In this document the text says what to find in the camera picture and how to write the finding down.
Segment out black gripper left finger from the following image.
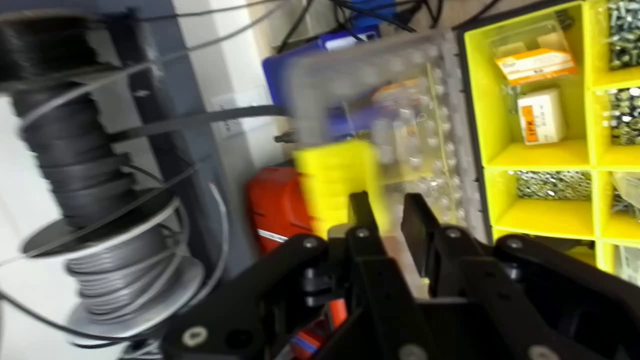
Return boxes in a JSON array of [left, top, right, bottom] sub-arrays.
[[158, 190, 410, 360]]

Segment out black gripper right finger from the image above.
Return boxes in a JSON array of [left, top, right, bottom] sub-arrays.
[[401, 193, 640, 360]]

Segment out clear plastic parts box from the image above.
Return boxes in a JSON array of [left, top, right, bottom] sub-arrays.
[[283, 28, 486, 298]]

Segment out red and black toolbox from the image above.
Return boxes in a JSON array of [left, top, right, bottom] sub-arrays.
[[245, 167, 317, 257]]

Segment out black organizer case yellow bins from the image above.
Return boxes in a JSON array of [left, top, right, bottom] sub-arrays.
[[461, 0, 640, 287]]

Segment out white box orange label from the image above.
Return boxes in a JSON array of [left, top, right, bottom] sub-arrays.
[[517, 87, 569, 146]]

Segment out orange and white box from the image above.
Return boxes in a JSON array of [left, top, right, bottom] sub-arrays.
[[494, 46, 578, 87]]

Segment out dark spool rack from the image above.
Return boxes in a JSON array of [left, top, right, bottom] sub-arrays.
[[109, 0, 233, 283]]

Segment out grey wire spool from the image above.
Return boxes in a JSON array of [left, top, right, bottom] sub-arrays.
[[23, 197, 233, 342]]

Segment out black wire spool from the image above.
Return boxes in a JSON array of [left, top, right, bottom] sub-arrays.
[[0, 8, 139, 232]]

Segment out bench cable tangle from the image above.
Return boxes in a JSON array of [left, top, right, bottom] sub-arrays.
[[277, 0, 503, 38]]

